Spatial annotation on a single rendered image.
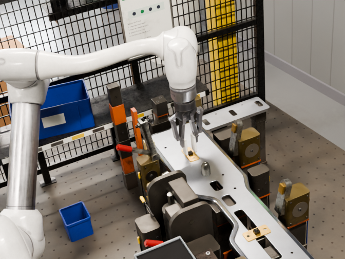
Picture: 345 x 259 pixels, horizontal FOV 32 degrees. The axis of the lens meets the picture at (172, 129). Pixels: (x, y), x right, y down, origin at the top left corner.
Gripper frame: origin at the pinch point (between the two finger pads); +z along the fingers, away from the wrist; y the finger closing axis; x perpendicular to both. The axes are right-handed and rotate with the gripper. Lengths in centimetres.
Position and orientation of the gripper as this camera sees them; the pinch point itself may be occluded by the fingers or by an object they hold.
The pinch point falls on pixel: (189, 144)
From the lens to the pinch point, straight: 219.7
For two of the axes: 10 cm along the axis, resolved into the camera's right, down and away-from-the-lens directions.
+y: -9.0, 3.2, -2.9
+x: 4.2, 4.9, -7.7
